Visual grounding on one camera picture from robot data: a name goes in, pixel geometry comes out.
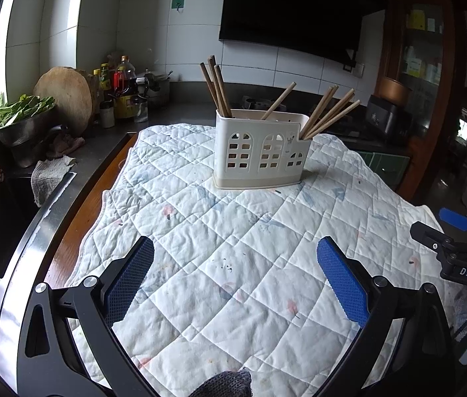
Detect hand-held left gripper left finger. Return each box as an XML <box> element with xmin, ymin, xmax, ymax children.
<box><xmin>16</xmin><ymin>237</ymin><xmax>157</xmax><ymax>397</ymax></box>

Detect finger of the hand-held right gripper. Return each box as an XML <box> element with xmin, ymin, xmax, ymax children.
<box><xmin>409</xmin><ymin>222</ymin><xmax>460</xmax><ymax>257</ymax></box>
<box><xmin>439</xmin><ymin>208</ymin><xmax>467</xmax><ymax>231</ymax></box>

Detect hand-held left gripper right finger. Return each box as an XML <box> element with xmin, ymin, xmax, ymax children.
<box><xmin>317</xmin><ymin>237</ymin><xmax>453</xmax><ymax>397</ymax></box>

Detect white plastic utensil holder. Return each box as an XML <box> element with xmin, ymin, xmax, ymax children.
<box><xmin>211</xmin><ymin>109</ymin><xmax>311</xmax><ymax>190</ymax></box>

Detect person's left hand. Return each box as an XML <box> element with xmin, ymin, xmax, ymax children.
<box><xmin>190</xmin><ymin>368</ymin><xmax>253</xmax><ymax>397</ymax></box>

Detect green cabinet doors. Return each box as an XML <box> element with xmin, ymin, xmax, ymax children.
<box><xmin>355</xmin><ymin>151</ymin><xmax>412</xmax><ymax>194</ymax></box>

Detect white quilted mat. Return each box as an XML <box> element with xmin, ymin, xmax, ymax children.
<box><xmin>65</xmin><ymin>123</ymin><xmax>466</xmax><ymax>397</ymax></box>

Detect black countertop appliance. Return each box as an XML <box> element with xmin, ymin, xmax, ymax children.
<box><xmin>364</xmin><ymin>94</ymin><xmax>414</xmax><ymax>142</ymax></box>

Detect wooden glass cabinet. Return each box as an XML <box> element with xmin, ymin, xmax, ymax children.
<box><xmin>373</xmin><ymin>0</ymin><xmax>467</xmax><ymax>204</ymax></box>

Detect grey knit rag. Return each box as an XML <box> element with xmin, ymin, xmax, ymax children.
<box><xmin>30</xmin><ymin>154</ymin><xmax>78</xmax><ymax>208</ymax></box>

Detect metal sink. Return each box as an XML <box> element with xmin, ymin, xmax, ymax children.
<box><xmin>0</xmin><ymin>171</ymin><xmax>78</xmax><ymax>284</ymax></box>

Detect copper pot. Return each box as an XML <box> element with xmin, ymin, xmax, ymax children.
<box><xmin>382</xmin><ymin>76</ymin><xmax>411</xmax><ymax>107</ymax></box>

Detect pink cloth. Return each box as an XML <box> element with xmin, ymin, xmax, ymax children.
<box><xmin>47</xmin><ymin>133</ymin><xmax>86</xmax><ymax>159</ymax></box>

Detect white shaker jar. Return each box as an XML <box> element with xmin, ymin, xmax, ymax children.
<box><xmin>100</xmin><ymin>101</ymin><xmax>116</xmax><ymax>129</ymax></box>

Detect small glass jar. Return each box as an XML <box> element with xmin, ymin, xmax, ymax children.
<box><xmin>134</xmin><ymin>98</ymin><xmax>150</xmax><ymax>124</ymax></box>

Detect yellow label dark jar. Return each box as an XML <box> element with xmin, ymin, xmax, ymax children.
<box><xmin>113</xmin><ymin>93</ymin><xmax>137</xmax><ymax>120</ymax></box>

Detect metal pressure cooker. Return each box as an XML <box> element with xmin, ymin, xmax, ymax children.
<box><xmin>142</xmin><ymin>69</ymin><xmax>173</xmax><ymax>110</ymax></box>

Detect round wooden cutting board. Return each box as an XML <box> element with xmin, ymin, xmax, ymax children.
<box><xmin>32</xmin><ymin>66</ymin><xmax>94</xmax><ymax>137</ymax></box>

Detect small red bottle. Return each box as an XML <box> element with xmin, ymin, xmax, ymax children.
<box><xmin>113</xmin><ymin>65</ymin><xmax>130</xmax><ymax>94</ymax></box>

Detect yellow cap green bottle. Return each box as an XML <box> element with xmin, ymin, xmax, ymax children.
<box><xmin>100</xmin><ymin>63</ymin><xmax>113</xmax><ymax>102</ymax></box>

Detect green leafy vegetables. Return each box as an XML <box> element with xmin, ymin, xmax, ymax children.
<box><xmin>0</xmin><ymin>94</ymin><xmax>56</xmax><ymax>128</ymax></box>

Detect black gas stove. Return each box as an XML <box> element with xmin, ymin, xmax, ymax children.
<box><xmin>237</xmin><ymin>94</ymin><xmax>383</xmax><ymax>142</ymax></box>

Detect yellow box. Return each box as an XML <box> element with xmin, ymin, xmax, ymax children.
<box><xmin>406</xmin><ymin>9</ymin><xmax>427</xmax><ymax>31</ymax></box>

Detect black range hood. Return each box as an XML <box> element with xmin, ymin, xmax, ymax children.
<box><xmin>219</xmin><ymin>0</ymin><xmax>387</xmax><ymax>65</ymax></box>

